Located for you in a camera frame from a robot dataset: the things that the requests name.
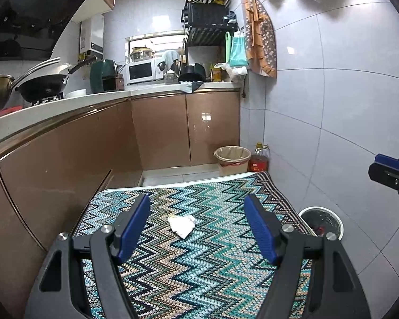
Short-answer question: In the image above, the black dish rack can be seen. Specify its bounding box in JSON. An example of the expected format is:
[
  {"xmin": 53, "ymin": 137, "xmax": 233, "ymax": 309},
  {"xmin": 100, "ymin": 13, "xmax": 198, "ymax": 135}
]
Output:
[{"xmin": 181, "ymin": 0, "xmax": 239, "ymax": 83}]

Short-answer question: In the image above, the teal hanging bag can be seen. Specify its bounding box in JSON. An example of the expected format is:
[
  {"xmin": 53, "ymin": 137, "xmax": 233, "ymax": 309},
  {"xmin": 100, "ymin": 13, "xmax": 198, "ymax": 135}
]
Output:
[{"xmin": 229, "ymin": 31, "xmax": 249, "ymax": 69}]

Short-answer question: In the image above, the black wok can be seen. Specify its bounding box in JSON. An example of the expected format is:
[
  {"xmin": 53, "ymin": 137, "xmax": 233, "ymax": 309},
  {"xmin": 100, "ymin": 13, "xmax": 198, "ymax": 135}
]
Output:
[{"xmin": 15, "ymin": 56, "xmax": 97, "ymax": 102}]

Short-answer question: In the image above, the beige plastic bucket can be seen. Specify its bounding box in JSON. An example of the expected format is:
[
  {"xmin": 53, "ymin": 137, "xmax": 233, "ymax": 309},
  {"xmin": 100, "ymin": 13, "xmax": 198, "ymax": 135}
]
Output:
[{"xmin": 213, "ymin": 145, "xmax": 252, "ymax": 175}]

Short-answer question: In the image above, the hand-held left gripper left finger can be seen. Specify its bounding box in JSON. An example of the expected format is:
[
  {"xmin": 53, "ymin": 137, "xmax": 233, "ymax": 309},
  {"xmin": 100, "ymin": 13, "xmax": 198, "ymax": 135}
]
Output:
[{"xmin": 25, "ymin": 193, "xmax": 152, "ymax": 319}]

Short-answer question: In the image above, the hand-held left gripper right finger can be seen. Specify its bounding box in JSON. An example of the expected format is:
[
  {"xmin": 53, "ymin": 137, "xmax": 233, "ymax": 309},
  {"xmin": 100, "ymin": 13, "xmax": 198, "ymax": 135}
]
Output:
[{"xmin": 243, "ymin": 194, "xmax": 373, "ymax": 319}]

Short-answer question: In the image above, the orange patterned apron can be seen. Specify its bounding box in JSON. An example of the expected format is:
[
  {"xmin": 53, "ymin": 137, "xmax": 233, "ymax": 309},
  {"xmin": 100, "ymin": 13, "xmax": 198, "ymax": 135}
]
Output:
[{"xmin": 245, "ymin": 0, "xmax": 277, "ymax": 78}]

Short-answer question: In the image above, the zigzag patterned mat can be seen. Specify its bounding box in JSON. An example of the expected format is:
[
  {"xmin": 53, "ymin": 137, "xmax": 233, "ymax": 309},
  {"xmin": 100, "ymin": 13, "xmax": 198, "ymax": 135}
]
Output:
[{"xmin": 71, "ymin": 171, "xmax": 320, "ymax": 319}]

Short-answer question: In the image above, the black pot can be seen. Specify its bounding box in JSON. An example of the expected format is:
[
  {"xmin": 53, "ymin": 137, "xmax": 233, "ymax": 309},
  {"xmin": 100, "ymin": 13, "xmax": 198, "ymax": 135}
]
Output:
[{"xmin": 178, "ymin": 62, "xmax": 207, "ymax": 83}]

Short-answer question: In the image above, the black range hood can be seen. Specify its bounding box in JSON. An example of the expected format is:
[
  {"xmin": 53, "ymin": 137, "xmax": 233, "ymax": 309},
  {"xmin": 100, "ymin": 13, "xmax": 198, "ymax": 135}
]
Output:
[{"xmin": 0, "ymin": 0, "xmax": 97, "ymax": 62}]

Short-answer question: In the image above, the brown kitchen base cabinet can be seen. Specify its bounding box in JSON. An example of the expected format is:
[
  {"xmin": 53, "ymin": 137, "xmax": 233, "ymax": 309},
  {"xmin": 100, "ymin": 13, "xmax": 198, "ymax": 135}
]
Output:
[{"xmin": 0, "ymin": 90, "xmax": 242, "ymax": 319}]

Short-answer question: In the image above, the white tissue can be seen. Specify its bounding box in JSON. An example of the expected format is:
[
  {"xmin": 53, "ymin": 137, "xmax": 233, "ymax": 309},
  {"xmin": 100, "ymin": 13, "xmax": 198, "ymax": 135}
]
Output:
[{"xmin": 167, "ymin": 214, "xmax": 197, "ymax": 240}]

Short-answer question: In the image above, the kitchen window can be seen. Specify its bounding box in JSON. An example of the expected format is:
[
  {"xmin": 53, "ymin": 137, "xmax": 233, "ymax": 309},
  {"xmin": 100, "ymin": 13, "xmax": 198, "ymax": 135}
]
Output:
[{"xmin": 124, "ymin": 30, "xmax": 187, "ymax": 64}]

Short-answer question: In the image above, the red cloth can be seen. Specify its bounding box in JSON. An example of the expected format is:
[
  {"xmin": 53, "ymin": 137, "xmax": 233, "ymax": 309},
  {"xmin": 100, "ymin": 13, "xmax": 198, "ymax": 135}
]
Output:
[{"xmin": 0, "ymin": 106, "xmax": 22, "ymax": 121}]

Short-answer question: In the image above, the gas stove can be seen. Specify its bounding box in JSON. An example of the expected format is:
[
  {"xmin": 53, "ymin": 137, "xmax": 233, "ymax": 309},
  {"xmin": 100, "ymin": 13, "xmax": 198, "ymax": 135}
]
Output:
[{"xmin": 23, "ymin": 95, "xmax": 66, "ymax": 107}]

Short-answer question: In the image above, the steel steamer pot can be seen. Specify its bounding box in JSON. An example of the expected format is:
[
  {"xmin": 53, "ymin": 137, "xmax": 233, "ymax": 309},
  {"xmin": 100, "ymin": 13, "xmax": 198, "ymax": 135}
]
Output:
[{"xmin": 130, "ymin": 47, "xmax": 155, "ymax": 64}]

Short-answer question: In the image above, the white microwave oven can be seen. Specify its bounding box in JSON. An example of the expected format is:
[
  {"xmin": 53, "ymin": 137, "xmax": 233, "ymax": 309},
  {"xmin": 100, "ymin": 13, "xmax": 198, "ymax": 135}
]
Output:
[{"xmin": 124, "ymin": 59, "xmax": 164, "ymax": 85}]

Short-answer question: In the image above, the white round trash bin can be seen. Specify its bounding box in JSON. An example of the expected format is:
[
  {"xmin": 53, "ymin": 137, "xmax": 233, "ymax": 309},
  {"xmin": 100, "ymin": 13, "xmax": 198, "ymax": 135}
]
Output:
[{"xmin": 298, "ymin": 206, "xmax": 344, "ymax": 240}]

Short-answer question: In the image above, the white plastic bag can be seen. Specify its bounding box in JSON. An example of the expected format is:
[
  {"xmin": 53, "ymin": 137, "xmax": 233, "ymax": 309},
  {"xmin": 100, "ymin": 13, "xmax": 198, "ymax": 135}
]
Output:
[{"xmin": 222, "ymin": 62, "xmax": 249, "ymax": 83}]

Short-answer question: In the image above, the cooking oil bottle red label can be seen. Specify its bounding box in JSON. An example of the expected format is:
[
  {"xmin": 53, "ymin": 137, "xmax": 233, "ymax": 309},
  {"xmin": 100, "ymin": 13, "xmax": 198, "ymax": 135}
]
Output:
[{"xmin": 249, "ymin": 142, "xmax": 270, "ymax": 173}]

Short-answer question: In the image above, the light blue towel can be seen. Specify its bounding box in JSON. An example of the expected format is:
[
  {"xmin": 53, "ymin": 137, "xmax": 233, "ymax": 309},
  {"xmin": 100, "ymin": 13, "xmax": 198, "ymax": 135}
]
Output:
[{"xmin": 157, "ymin": 50, "xmax": 181, "ymax": 74}]

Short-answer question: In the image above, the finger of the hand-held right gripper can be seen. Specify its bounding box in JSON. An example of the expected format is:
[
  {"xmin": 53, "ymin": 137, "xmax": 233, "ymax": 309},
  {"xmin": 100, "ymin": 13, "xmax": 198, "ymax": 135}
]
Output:
[
  {"xmin": 368, "ymin": 162, "xmax": 399, "ymax": 198},
  {"xmin": 375, "ymin": 154, "xmax": 399, "ymax": 177}
]

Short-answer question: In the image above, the white water heater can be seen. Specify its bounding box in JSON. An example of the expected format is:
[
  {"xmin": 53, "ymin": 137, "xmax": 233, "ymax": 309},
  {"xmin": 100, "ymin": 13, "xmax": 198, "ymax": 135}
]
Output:
[{"xmin": 78, "ymin": 15, "xmax": 105, "ymax": 55}]

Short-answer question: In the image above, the blue grey cloth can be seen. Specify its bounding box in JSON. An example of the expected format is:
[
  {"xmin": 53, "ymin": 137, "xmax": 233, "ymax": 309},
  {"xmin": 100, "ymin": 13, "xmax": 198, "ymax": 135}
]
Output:
[{"xmin": 180, "ymin": 81, "xmax": 204, "ymax": 94}]

